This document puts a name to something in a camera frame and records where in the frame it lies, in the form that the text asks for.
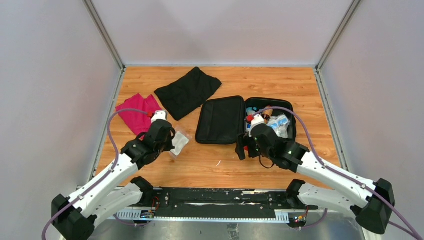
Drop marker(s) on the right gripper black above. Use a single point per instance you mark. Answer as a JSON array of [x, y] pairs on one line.
[[240, 148]]

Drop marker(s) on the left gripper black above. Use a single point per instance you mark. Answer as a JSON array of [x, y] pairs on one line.
[[169, 146]]

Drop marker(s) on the clear bag white gauze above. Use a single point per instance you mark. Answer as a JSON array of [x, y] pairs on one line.
[[180, 141]]

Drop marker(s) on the red black medicine kit case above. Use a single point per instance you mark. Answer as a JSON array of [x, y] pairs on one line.
[[221, 120]]

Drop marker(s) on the brown bottle orange cap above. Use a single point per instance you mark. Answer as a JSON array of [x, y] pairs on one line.
[[266, 114]]

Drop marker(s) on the clear bag blue items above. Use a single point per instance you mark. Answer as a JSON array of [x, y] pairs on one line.
[[280, 125]]

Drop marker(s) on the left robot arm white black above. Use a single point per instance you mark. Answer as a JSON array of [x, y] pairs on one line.
[[102, 188]]

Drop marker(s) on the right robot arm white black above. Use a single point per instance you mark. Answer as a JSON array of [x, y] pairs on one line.
[[369, 202]]

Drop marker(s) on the pink cloth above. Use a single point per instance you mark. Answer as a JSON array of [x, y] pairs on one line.
[[138, 122]]

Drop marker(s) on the black cloth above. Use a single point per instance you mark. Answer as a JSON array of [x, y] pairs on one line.
[[188, 93]]

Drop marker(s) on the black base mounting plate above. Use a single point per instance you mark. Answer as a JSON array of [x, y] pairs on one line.
[[220, 203]]

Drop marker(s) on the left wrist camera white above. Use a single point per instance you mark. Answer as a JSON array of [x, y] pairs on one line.
[[158, 115]]

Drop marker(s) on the aluminium frame rail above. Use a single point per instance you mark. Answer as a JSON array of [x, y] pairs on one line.
[[136, 216]]

